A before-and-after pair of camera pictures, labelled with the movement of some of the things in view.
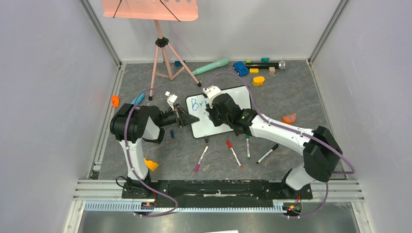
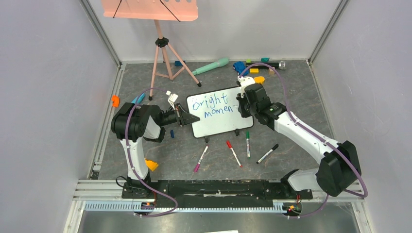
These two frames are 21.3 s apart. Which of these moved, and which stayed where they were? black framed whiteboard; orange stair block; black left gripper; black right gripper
Moved: black right gripper
Stayed: orange stair block; black left gripper; black framed whiteboard
